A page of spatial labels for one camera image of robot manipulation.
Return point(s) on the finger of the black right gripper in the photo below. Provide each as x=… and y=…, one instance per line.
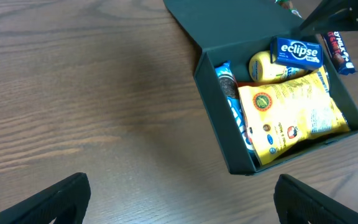
x=331, y=15

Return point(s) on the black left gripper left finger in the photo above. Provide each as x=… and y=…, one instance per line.
x=61, y=203

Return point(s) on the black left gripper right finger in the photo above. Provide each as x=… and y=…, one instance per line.
x=297, y=202

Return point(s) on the purple Dairy Milk bar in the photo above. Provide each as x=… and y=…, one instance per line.
x=338, y=53

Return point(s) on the blue Eclipse mint pack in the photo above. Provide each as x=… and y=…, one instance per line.
x=296, y=53

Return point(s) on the yellow Mentos gum bottle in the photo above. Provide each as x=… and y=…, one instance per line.
x=262, y=70

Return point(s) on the yellow snack bag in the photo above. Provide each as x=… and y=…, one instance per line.
x=280, y=115

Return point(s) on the black box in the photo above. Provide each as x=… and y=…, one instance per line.
x=235, y=31

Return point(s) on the blue Oreo cookie pack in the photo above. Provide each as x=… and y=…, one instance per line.
x=228, y=84

